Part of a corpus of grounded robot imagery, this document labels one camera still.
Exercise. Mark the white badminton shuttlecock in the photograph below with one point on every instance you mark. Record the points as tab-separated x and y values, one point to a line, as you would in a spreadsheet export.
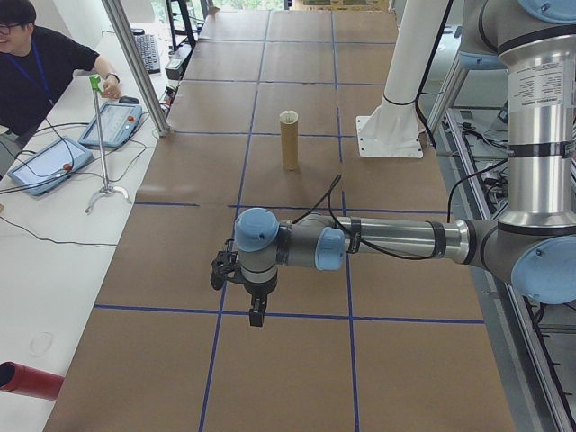
289	117

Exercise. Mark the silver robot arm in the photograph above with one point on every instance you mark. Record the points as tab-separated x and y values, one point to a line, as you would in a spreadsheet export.
396	236

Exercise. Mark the person's left forearm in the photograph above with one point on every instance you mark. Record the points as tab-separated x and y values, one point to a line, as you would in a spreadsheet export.
104	68

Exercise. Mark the person's left hand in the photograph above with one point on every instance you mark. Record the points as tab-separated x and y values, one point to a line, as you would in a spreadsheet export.
111	90

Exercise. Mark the brown cardboard tube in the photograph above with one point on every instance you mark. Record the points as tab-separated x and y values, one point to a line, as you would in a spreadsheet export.
290	144

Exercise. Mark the white side desk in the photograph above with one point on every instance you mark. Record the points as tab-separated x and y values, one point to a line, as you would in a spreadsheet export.
54	279

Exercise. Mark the clear plastic cap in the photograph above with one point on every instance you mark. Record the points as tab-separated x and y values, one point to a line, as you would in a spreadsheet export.
42	344

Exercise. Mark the blue-grey teach pendant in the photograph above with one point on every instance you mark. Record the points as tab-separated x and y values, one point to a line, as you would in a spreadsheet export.
112	123
49	164

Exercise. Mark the black computer mouse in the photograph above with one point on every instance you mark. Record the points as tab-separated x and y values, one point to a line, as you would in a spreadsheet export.
128	99
137	31

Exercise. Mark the red cylindrical tube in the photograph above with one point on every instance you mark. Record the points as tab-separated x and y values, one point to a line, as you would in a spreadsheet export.
31	380

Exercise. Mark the black box device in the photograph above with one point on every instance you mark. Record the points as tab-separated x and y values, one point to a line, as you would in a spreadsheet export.
174	69

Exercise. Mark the black wristwatch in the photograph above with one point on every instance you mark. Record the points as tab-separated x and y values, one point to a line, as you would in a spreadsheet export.
112	77

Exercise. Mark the black keyboard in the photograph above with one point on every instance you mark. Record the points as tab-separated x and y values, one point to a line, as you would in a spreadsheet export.
146	51

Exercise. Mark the black metal rack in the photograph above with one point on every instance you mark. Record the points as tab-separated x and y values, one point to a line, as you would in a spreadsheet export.
172	27

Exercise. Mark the teal and black device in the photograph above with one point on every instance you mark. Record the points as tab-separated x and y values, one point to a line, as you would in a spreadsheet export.
503	112

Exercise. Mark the man in black shirt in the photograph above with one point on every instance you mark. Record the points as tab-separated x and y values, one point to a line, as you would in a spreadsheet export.
27	90

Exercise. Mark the metal bar frame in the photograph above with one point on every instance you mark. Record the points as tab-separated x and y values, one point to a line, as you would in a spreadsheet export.
461	157

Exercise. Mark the silver aluminium post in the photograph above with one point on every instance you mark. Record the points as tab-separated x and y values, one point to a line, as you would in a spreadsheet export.
135	58

